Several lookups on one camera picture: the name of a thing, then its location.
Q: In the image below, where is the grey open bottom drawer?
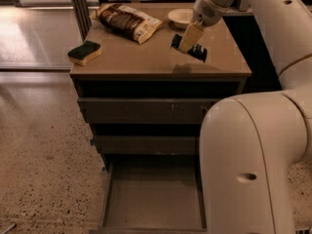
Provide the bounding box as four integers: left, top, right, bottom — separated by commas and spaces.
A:
90, 157, 208, 234

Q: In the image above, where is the metal rod on floor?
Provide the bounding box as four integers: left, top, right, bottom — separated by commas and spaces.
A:
0, 223, 17, 234

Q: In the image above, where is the white ceramic bowl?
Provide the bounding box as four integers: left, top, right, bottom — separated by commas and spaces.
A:
168, 9, 193, 29

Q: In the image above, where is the grey top drawer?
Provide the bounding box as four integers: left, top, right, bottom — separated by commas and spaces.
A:
78, 97, 216, 125

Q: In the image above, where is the yellow green sponge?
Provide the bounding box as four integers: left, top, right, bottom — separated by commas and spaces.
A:
67, 41, 101, 66

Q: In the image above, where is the dark blue rxbar wrapper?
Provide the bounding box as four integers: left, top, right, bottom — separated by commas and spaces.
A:
171, 34, 208, 62

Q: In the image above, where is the brown and cream chip bag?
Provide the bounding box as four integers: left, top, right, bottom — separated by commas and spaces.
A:
90, 3, 163, 44

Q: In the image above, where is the dark metal window post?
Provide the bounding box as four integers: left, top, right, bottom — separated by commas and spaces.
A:
71, 0, 92, 40

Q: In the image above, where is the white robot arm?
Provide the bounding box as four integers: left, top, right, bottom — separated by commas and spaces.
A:
179, 0, 312, 234

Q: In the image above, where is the grey middle drawer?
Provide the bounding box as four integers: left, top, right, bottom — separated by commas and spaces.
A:
94, 136, 199, 155

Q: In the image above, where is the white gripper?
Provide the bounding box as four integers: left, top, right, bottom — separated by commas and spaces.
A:
178, 0, 228, 54

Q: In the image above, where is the grey drawer cabinet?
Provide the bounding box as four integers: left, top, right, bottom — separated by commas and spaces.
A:
70, 3, 252, 163

